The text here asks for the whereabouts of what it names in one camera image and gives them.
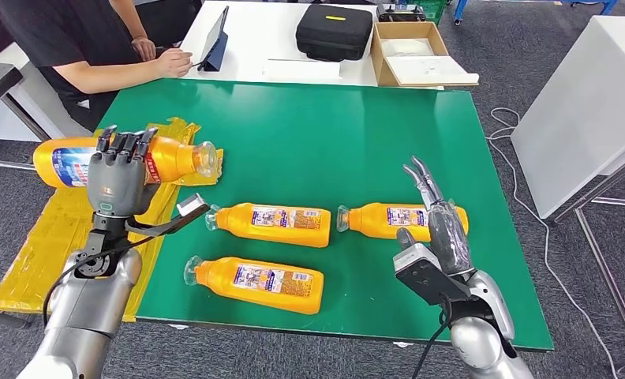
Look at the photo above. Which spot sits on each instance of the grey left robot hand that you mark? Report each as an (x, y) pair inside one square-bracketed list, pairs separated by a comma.
[(116, 180)]

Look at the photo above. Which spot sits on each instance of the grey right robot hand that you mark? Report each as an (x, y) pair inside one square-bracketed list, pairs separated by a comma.
[(448, 240)]

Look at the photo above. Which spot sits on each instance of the person's right hand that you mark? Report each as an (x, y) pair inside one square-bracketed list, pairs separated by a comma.
[(172, 63)]

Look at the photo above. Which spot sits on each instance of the person's left hand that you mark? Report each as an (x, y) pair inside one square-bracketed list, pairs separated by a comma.
[(145, 49)]

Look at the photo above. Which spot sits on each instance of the orange detergent bottle clear cap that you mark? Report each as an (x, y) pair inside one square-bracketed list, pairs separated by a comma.
[(221, 285), (236, 222), (370, 222), (176, 159)]

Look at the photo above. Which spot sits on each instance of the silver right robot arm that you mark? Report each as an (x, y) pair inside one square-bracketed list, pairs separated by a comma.
[(480, 340)]

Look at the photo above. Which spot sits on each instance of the person's left forearm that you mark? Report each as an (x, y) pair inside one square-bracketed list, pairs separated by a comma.
[(127, 18)]

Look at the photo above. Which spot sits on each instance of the person's right forearm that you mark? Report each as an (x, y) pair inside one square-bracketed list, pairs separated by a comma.
[(108, 76)]

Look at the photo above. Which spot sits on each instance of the tablet in dark folio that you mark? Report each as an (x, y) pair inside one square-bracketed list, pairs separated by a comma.
[(214, 42)]

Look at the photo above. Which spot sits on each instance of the person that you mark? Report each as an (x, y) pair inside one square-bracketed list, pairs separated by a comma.
[(56, 31)]

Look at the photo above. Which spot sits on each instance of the white desk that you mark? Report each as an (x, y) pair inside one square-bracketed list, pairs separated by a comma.
[(260, 36)]

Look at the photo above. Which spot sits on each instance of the yellow plastic sheet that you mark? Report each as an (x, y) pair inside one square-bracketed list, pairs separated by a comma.
[(30, 246)]

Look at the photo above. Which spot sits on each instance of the white paper sheet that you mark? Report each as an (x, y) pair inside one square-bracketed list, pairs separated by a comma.
[(302, 70)]

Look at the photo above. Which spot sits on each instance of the green table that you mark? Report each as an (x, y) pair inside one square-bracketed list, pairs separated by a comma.
[(318, 146)]

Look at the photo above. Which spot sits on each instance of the black carrying case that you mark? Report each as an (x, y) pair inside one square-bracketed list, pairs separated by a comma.
[(333, 32)]

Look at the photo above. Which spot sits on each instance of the white flat board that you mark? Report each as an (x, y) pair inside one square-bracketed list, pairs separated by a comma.
[(430, 70)]

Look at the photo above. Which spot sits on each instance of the open cardboard box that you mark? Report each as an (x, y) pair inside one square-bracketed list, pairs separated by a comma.
[(377, 60)]

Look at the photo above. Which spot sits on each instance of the white table metal legs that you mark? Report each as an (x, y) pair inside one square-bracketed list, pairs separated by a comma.
[(589, 104)]

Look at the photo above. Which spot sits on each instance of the white foam pad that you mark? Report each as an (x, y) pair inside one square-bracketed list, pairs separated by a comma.
[(407, 47)]

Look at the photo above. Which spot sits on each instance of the green plastic crate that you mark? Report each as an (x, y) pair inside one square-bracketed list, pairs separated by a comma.
[(437, 9)]

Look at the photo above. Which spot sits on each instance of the black controller device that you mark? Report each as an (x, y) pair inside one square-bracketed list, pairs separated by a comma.
[(400, 13)]

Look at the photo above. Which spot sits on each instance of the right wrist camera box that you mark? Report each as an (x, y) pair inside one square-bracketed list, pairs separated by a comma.
[(422, 274)]

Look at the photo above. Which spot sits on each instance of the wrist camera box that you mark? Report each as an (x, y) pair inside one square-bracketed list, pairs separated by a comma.
[(422, 274), (189, 205)]

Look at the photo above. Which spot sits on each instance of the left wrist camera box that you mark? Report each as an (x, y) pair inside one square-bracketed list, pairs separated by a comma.
[(189, 205)]

